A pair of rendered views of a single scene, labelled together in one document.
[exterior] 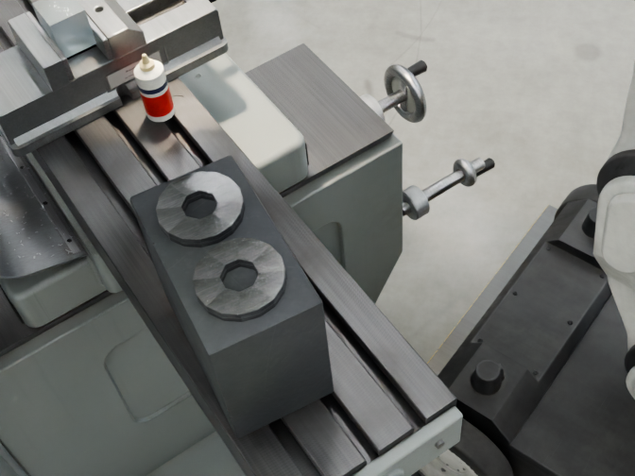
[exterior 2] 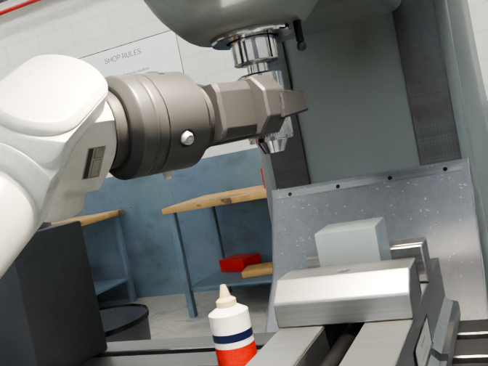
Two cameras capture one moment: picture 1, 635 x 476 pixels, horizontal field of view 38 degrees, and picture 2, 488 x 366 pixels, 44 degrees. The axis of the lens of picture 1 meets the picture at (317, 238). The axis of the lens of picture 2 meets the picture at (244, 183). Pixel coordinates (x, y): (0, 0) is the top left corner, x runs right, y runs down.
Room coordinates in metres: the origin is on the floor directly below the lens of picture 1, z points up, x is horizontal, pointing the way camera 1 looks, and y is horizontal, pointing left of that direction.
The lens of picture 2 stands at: (1.44, -0.13, 1.19)
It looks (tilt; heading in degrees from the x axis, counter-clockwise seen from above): 3 degrees down; 143
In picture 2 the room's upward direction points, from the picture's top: 11 degrees counter-clockwise
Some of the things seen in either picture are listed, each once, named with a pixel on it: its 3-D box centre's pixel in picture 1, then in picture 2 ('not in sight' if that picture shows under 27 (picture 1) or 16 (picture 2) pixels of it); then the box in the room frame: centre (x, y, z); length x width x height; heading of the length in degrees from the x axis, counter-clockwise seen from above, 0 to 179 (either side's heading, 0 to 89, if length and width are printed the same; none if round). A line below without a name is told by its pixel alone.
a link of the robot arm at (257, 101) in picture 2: not in sight; (195, 120); (0.97, 0.19, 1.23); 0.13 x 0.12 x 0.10; 3
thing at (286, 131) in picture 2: not in sight; (266, 112); (0.97, 0.28, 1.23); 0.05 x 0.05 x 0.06
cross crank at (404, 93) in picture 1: (389, 102); not in sight; (1.20, -0.16, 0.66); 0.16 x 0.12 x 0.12; 118
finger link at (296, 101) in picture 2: not in sight; (286, 103); (1.00, 0.28, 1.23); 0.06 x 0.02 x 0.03; 93
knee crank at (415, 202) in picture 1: (447, 182); not in sight; (1.10, -0.26, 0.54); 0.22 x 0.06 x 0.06; 118
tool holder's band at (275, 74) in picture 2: not in sight; (259, 78); (0.97, 0.28, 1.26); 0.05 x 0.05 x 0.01
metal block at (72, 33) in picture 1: (64, 24); (355, 254); (1.02, 0.31, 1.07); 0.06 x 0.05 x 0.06; 29
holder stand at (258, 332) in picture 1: (233, 293); (7, 296); (0.56, 0.10, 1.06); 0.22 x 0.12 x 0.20; 21
